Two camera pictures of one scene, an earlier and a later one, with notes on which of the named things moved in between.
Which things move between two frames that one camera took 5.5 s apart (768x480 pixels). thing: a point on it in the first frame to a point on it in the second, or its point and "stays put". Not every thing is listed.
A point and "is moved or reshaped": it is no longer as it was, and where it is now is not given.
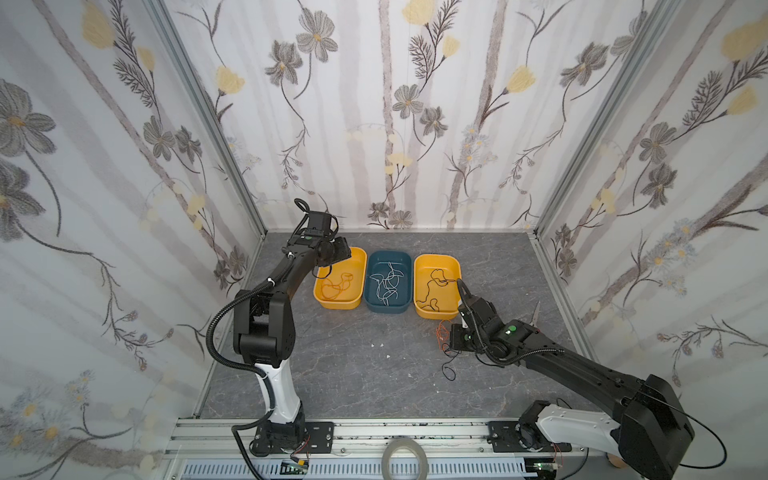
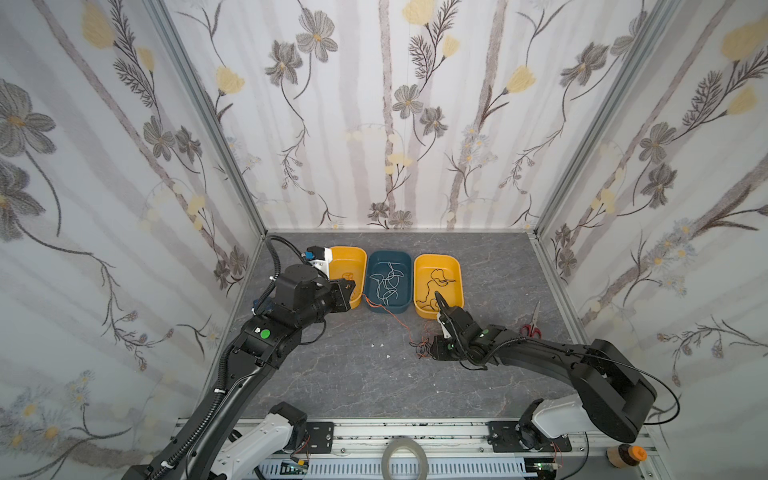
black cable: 449,360 to 423,348
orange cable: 443,336 is moved or reshaped
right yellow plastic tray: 436,293 stays put
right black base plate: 503,438 stays put
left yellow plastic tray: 341,285 stays put
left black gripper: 336,251 to 343,294
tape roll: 404,442 stays put
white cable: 387,284 stays put
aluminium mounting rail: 220,449 stays put
